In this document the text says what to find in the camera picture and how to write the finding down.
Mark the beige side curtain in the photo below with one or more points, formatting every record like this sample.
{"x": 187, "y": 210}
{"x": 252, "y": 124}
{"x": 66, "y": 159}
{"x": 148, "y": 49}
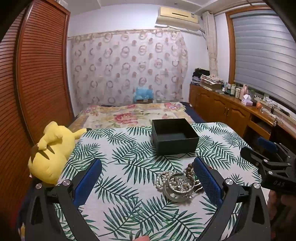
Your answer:
{"x": 211, "y": 46}

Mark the person's right hand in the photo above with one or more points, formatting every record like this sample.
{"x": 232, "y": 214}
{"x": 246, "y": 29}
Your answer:
{"x": 274, "y": 199}

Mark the folded patterned cloths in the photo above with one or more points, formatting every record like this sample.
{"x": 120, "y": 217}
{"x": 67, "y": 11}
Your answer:
{"x": 211, "y": 81}

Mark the blue plush toy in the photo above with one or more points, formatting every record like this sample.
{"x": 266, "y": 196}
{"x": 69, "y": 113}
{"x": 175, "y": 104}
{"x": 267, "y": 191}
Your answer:
{"x": 143, "y": 92}

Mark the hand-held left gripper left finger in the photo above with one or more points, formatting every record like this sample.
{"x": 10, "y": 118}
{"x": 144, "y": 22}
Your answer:
{"x": 89, "y": 183}

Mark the floral blanket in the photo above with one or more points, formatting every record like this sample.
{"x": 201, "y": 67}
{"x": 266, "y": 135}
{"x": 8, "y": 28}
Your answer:
{"x": 124, "y": 115}

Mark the wooden window frame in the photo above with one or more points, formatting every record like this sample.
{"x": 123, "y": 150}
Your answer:
{"x": 229, "y": 46}

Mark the small jewelry pile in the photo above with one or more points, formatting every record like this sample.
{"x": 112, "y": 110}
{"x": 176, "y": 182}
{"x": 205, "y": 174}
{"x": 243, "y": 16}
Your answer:
{"x": 182, "y": 183}

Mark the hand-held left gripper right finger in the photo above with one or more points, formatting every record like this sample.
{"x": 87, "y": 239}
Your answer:
{"x": 208, "y": 183}

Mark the grey window blind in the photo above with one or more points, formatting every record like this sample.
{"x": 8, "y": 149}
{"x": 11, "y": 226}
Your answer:
{"x": 261, "y": 53}

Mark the black box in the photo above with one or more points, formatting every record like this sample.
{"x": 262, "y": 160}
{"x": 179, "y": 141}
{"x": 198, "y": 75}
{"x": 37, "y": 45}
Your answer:
{"x": 173, "y": 139}

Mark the beige air conditioner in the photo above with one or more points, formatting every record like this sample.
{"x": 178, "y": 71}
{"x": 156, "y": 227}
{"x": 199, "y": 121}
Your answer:
{"x": 178, "y": 18}

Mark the person's left hand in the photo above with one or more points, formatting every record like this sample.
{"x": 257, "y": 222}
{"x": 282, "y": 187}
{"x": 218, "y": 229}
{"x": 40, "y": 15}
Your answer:
{"x": 142, "y": 238}

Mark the pink carton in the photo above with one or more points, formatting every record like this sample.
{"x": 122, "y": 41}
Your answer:
{"x": 244, "y": 89}

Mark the pink tissue box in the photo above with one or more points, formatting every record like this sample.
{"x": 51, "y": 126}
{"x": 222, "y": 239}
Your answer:
{"x": 247, "y": 100}

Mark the stack of dark clothes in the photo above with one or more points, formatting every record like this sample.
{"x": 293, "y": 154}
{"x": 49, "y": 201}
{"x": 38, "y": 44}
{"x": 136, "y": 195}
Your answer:
{"x": 200, "y": 75}

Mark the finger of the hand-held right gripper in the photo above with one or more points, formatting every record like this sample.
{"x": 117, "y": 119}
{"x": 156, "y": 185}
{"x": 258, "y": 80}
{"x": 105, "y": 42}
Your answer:
{"x": 267, "y": 144}
{"x": 266, "y": 156}

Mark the navy bed sheet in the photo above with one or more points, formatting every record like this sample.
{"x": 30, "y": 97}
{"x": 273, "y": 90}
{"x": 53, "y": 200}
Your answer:
{"x": 194, "y": 113}

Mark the wooden cabinet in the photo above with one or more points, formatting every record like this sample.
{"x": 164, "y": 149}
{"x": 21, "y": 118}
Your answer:
{"x": 222, "y": 109}

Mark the leaf-print tablecloth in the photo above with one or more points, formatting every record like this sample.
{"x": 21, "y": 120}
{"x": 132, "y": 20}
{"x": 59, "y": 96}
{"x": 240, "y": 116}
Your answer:
{"x": 138, "y": 162}

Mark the yellow plush toy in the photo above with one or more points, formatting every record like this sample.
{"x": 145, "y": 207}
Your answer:
{"x": 53, "y": 148}

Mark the row of small bottles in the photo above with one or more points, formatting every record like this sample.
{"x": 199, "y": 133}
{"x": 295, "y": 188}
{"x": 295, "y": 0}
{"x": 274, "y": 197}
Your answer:
{"x": 231, "y": 89}

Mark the wooden louvered wardrobe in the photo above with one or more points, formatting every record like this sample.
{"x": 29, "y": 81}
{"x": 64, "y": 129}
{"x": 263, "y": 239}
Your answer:
{"x": 41, "y": 69}

